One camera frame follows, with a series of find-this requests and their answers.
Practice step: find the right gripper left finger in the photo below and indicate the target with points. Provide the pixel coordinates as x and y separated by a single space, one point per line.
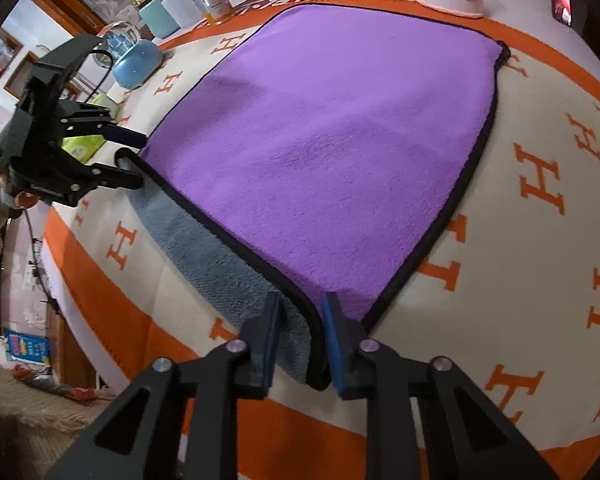
179 420

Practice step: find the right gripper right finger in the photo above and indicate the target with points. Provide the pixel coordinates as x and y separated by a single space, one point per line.
423 419

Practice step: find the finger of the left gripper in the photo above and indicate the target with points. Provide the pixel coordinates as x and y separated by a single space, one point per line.
75 126
103 176

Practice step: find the purple and grey towel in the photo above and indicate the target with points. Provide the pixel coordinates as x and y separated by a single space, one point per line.
326 153

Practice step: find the person's left hand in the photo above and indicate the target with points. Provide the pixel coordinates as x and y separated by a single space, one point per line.
9 198

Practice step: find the green tissue pack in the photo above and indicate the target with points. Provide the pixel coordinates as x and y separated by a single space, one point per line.
83 148

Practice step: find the blue castle snow globe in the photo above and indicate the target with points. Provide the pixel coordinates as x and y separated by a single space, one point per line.
135 58

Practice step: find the teal cup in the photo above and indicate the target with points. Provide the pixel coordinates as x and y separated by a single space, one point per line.
158 19

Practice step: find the white plastic bottle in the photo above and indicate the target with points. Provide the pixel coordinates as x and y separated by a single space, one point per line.
184 12

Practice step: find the orange H-pattern blanket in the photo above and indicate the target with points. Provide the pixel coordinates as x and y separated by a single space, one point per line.
511 292

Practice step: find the blue book on floor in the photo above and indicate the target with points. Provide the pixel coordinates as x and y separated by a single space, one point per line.
27 349

